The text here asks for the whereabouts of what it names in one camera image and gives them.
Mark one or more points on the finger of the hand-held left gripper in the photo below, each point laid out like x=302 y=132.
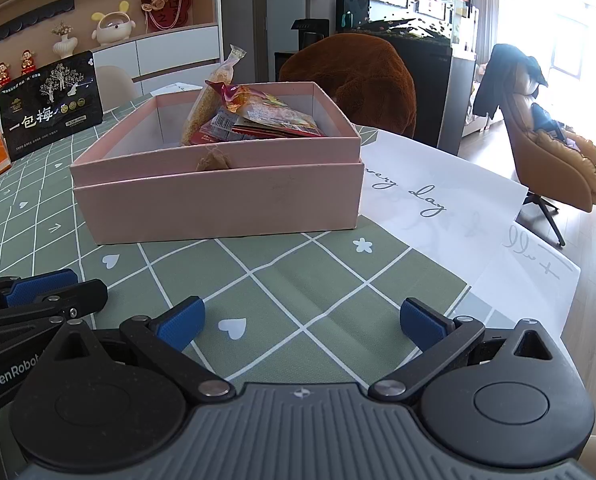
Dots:
x=40 y=285
x=78 y=296

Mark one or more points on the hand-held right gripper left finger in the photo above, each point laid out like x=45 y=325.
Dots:
x=183 y=322

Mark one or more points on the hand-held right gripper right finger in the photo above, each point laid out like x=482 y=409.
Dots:
x=420 y=324

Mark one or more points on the pink cardboard box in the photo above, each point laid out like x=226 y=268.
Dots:
x=218 y=200

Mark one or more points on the puffed rice bar packet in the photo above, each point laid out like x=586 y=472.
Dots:
x=205 y=105

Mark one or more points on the red cartoon-print snack packet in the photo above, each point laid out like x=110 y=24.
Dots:
x=278 y=112

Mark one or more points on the white script paper sheet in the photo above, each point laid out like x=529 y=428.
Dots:
x=532 y=280

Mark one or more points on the white script table runner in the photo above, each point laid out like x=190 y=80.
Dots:
x=442 y=185

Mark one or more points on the black tree-print snack bag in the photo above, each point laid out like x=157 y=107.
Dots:
x=50 y=105

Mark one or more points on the tan lounge chair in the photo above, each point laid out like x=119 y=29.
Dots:
x=537 y=170

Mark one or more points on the red gold figurine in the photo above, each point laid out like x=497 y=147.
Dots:
x=3 y=77
x=28 y=62

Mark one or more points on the beige dining chair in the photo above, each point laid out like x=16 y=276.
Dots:
x=115 y=87

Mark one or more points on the black fish tank cabinet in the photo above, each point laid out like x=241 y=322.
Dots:
x=430 y=90

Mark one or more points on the dark blue cloth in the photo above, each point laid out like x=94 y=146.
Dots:
x=550 y=125

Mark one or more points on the white vase with flowers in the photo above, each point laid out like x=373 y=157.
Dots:
x=64 y=47

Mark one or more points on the dark jacket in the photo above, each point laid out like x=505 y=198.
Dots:
x=507 y=80

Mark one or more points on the white sideboard cabinet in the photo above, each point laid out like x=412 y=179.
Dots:
x=178 y=50

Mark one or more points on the white rabbit figurine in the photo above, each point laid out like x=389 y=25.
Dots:
x=113 y=25

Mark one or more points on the red flower ornament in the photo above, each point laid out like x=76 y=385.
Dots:
x=165 y=7

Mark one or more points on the black floor appliance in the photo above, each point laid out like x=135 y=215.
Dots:
x=310 y=35

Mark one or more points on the grey curtain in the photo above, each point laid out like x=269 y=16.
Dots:
x=486 y=10

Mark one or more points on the black wall rack strip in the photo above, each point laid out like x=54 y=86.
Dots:
x=30 y=20

